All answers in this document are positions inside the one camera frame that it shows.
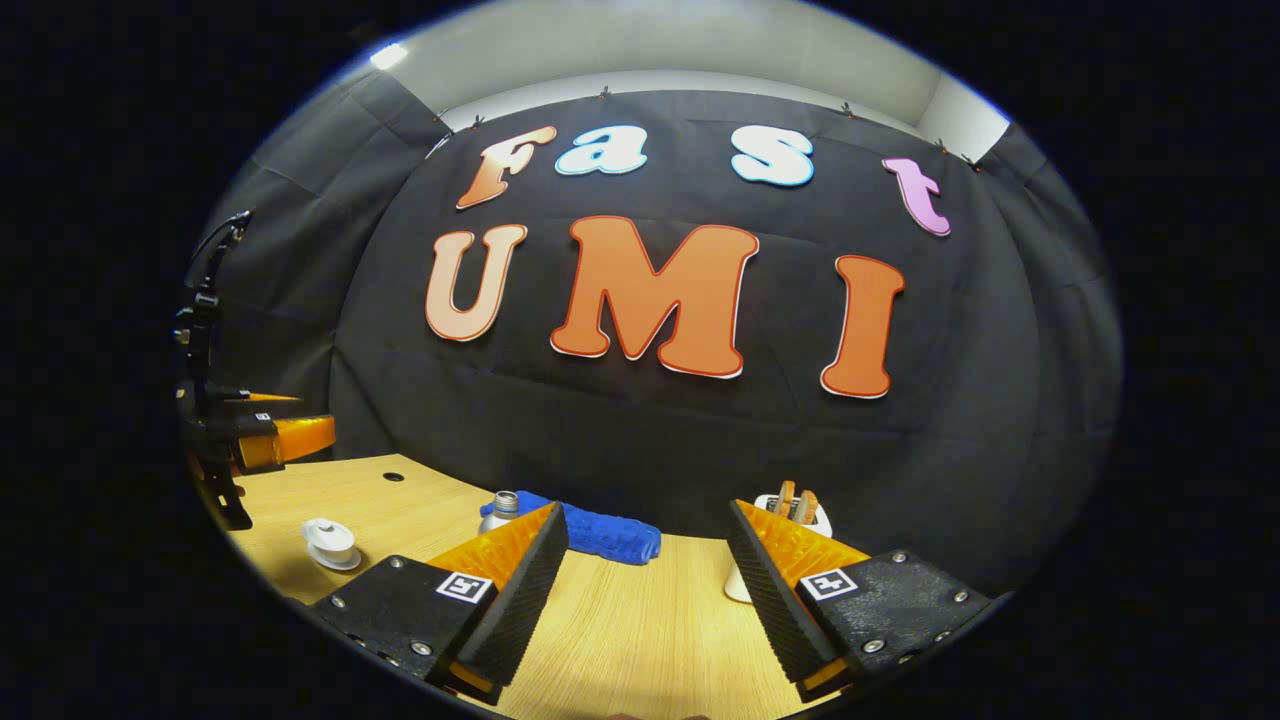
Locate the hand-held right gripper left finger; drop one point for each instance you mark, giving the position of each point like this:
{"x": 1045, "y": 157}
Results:
{"x": 520, "y": 600}

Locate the white toaster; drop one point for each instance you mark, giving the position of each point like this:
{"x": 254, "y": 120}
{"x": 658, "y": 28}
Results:
{"x": 742, "y": 585}

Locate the silver water bottle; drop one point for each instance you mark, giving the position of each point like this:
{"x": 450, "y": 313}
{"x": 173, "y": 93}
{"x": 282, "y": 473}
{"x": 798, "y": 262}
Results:
{"x": 500, "y": 515}

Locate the blue towel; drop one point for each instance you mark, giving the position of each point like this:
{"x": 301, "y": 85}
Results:
{"x": 610, "y": 538}

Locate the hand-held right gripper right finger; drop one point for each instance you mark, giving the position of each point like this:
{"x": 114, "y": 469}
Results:
{"x": 775, "y": 600}

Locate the white teacup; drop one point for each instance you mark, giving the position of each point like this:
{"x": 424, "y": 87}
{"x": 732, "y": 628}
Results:
{"x": 335, "y": 552}

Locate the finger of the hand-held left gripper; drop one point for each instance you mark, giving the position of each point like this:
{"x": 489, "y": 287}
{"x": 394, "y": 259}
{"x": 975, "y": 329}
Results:
{"x": 295, "y": 438}
{"x": 255, "y": 399}

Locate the white teacup lid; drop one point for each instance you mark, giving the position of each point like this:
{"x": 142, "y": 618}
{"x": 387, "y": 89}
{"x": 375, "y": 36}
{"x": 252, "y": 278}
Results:
{"x": 325, "y": 530}

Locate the toasted bread slice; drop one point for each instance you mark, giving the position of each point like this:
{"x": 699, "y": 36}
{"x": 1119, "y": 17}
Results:
{"x": 786, "y": 500}
{"x": 808, "y": 507}

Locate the white saucer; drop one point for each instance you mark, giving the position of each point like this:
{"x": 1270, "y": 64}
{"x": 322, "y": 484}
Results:
{"x": 345, "y": 566}

